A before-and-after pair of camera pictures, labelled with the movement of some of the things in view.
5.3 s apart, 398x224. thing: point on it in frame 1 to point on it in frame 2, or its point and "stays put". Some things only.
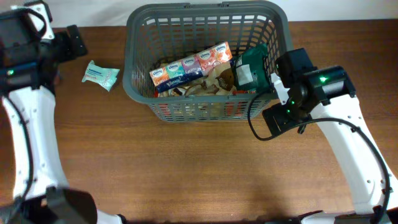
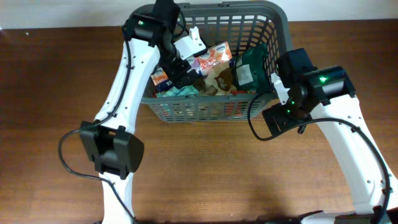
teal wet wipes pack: [104, 76] to [186, 91]
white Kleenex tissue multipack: [190, 66] stays put
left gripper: [76, 40] to [183, 76]
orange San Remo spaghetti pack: [203, 110] to [160, 83]
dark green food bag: [251, 70] stays put
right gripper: [277, 121] stays put
